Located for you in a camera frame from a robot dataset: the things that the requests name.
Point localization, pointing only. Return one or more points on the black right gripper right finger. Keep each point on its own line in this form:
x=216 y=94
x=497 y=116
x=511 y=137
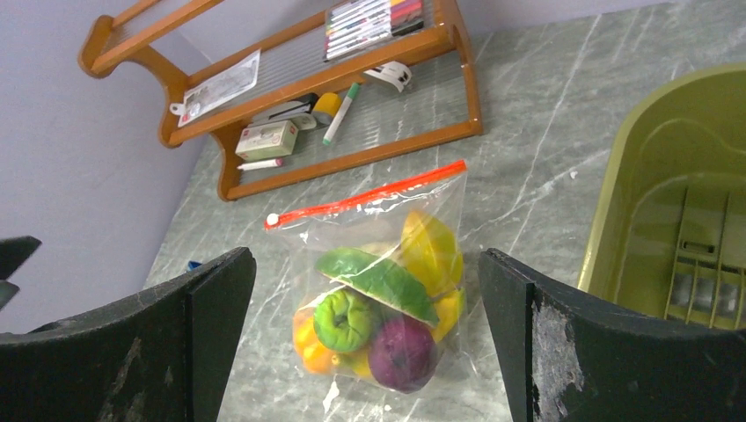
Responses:
x=566 y=355

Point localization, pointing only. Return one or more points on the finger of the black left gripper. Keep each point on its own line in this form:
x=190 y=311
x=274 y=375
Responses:
x=15 y=251

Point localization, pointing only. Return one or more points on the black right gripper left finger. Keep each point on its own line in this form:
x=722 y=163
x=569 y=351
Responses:
x=162 y=354

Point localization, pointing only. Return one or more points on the orange toy bell pepper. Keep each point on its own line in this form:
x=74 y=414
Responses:
x=316 y=358

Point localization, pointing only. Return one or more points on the purple toy onion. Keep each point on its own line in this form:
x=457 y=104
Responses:
x=403 y=355

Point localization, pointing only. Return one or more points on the yellow green toy pear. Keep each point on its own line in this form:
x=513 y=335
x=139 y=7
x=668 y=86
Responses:
x=431 y=253

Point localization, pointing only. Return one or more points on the green toy lime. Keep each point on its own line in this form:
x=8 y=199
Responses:
x=345 y=320

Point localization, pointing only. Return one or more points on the clear zip bag orange zipper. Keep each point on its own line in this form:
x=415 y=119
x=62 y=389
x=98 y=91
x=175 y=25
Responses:
x=373 y=221

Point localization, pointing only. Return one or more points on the pink toy watermelon slice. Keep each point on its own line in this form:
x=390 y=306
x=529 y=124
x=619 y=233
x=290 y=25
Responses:
x=381 y=279

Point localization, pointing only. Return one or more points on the yellow toy banana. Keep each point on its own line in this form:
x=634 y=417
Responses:
x=449 y=309

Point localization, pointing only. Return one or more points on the blue black stapler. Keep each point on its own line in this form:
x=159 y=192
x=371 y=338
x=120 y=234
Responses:
x=191 y=265

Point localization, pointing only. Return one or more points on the olive green plastic bin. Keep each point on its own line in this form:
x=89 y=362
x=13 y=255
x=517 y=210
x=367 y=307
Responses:
x=668 y=236

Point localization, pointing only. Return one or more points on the pink capped white marker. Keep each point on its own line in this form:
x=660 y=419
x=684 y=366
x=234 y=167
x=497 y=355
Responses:
x=261 y=164

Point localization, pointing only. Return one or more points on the green white box bottom shelf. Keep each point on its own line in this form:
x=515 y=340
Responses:
x=270 y=140

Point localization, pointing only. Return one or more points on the black white stapler on shelf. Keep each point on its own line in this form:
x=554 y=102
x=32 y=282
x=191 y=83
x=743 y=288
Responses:
x=297 y=110

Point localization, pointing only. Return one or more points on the wooden three-tier shelf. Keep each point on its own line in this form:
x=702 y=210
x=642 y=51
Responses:
x=290 y=66

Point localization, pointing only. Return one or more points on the yellow round tape roll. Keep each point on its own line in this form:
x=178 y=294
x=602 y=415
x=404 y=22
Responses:
x=326 y=108

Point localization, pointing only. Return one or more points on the green capped white marker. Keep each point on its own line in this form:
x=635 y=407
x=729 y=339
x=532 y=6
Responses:
x=340 y=115

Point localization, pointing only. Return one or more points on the white tape dispenser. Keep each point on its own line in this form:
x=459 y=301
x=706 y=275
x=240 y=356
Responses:
x=395 y=74

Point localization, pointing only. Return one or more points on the coloured marker pen pack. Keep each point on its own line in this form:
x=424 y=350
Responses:
x=352 y=26

